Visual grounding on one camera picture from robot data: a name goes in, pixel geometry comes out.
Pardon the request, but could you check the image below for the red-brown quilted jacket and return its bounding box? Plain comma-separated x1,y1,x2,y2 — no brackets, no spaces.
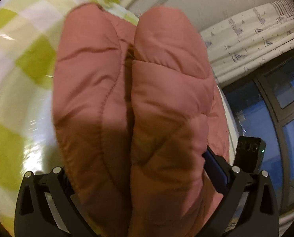
53,3,229,236

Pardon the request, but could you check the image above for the dark framed window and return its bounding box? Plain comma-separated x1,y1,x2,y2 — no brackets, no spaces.
223,49,294,214

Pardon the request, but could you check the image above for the cream nautical print curtain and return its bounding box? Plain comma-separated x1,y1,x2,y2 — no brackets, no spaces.
200,0,294,86

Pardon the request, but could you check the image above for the green white checkered bed sheet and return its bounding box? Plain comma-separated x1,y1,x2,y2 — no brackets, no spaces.
0,0,138,234

